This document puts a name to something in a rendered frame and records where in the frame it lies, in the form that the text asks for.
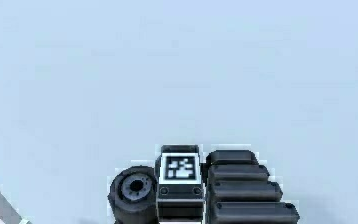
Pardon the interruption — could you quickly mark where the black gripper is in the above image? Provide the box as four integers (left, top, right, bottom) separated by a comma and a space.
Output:
107, 165, 159, 224

